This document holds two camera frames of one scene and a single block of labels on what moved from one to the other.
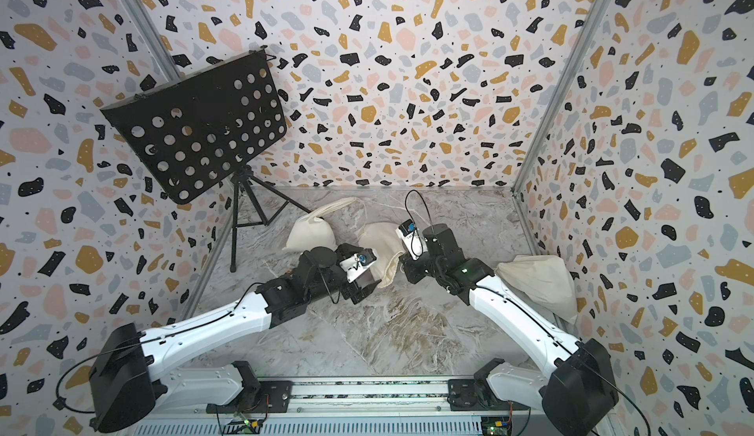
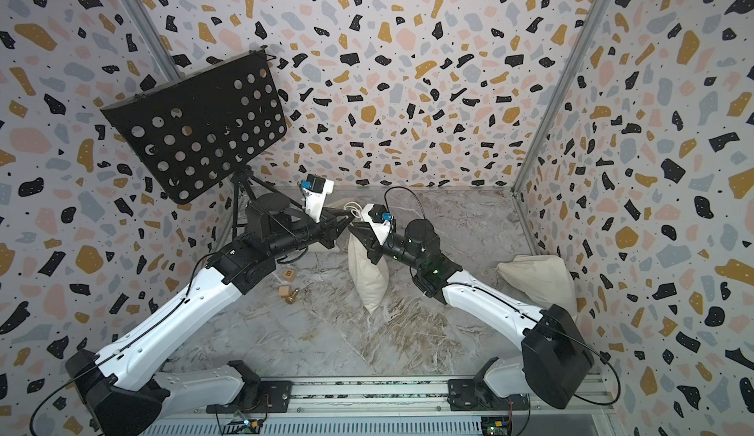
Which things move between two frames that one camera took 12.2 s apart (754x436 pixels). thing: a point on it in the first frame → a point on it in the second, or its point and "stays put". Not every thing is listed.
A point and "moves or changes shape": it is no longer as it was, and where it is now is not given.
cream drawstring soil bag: x=383 y=239 moves or changes shape
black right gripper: x=409 y=264 → x=374 y=248
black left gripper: x=354 y=289 → x=330 y=229
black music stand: x=189 y=135 stays put
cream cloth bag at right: x=547 y=280 stays put
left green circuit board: x=243 y=426 stays put
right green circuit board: x=496 y=425 stays put
